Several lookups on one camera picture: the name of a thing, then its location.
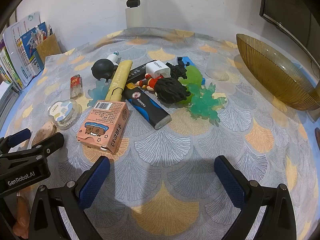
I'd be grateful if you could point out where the person's left hand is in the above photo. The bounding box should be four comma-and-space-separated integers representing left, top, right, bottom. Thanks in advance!
12, 191, 29, 237

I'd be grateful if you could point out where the black and blue device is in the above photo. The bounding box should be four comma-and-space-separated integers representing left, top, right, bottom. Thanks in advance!
124, 82, 172, 130

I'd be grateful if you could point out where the fan-patterned table mat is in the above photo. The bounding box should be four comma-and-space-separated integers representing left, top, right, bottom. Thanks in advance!
0, 26, 320, 240

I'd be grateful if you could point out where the stack of grey magazines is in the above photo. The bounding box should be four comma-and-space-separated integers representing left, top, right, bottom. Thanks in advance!
0, 82, 22, 122

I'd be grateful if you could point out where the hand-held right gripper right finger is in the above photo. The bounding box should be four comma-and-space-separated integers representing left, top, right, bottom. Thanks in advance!
214, 156, 298, 240

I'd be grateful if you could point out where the pale blue translucent toy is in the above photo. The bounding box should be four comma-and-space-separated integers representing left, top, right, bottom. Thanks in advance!
87, 78, 110, 107

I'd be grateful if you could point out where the dark monitor screen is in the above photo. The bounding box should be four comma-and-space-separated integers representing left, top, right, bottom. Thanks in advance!
259, 0, 320, 75

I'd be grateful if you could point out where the brown cork pen holder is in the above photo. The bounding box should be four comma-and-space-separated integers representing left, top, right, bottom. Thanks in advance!
36, 33, 62, 58

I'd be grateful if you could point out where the blue rectangular device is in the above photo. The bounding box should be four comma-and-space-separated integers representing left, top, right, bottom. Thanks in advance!
177, 56, 206, 84

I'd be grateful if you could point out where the clear plastic cup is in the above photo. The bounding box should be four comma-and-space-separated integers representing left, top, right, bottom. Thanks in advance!
205, 53, 232, 81

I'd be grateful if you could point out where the round clear lidded container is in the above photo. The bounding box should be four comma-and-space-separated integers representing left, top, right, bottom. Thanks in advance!
48, 99, 82, 130

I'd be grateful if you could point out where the pink cartoon box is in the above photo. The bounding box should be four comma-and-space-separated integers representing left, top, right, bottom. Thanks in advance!
76, 100, 130, 154

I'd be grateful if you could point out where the small black figurine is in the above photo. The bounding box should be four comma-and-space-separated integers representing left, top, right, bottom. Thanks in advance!
166, 61, 188, 79

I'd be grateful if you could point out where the amber ribbed glass bowl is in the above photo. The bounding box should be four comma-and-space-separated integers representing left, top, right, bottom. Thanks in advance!
236, 33, 317, 111

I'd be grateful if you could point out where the green translucent toy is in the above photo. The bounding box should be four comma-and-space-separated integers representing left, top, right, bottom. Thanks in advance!
178, 65, 203, 98

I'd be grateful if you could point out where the red figurine with black hair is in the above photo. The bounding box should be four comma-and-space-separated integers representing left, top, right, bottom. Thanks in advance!
135, 74, 192, 104

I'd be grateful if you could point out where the white charger plug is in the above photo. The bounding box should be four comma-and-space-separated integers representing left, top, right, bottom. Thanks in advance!
145, 60, 170, 78

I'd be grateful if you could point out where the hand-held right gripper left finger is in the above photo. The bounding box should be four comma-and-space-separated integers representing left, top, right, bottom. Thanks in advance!
26, 156, 111, 240

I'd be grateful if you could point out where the long yellow box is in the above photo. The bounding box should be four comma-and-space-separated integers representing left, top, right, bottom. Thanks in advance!
104, 60, 132, 102

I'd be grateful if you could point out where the bunch of pens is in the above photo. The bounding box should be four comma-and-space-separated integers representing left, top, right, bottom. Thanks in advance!
34, 24, 53, 46

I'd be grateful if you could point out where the beige seashell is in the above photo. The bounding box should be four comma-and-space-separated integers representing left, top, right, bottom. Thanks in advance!
31, 121, 57, 148

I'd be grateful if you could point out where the white pipe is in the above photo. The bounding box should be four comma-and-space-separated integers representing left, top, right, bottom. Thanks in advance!
124, 0, 141, 28

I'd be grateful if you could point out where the black-headed white figurine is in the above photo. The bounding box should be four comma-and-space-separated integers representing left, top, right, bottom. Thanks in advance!
91, 51, 120, 82

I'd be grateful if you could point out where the red lighter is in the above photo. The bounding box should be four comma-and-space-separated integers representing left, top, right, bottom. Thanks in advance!
70, 74, 83, 99

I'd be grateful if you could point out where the flat black box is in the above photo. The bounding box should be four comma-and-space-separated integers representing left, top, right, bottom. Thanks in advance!
126, 64, 150, 84

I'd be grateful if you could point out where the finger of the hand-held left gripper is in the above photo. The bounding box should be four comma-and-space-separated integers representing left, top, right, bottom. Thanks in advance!
0, 132, 65, 170
0, 128, 32, 153

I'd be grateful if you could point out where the row of books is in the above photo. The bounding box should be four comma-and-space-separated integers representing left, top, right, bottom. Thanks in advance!
0, 11, 48, 92

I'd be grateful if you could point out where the teal translucent toy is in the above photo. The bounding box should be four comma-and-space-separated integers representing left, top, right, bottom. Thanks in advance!
186, 82, 227, 123

